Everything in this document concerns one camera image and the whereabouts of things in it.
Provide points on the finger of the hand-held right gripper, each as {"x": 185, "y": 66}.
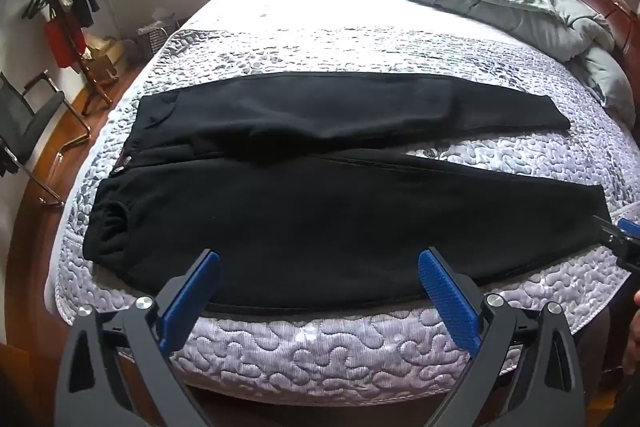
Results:
{"x": 631, "y": 227}
{"x": 612, "y": 234}

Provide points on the bed with grey quilted cover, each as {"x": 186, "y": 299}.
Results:
{"x": 325, "y": 47}

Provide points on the wooden coat rack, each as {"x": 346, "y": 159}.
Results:
{"x": 92, "y": 77}

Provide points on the black pants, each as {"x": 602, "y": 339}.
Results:
{"x": 300, "y": 217}

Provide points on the person's right hand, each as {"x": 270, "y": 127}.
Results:
{"x": 633, "y": 337}

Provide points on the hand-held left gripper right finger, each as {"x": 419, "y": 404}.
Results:
{"x": 442, "y": 294}

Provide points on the grey-green duvet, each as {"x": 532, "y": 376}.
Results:
{"x": 500, "y": 2}

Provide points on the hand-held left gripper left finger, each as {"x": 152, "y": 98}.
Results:
{"x": 192, "y": 292}

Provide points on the black office chair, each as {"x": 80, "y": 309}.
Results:
{"x": 30, "y": 117}

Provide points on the cardboard box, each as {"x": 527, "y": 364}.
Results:
{"x": 105, "y": 57}

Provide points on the red garment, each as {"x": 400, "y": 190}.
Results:
{"x": 64, "y": 42}

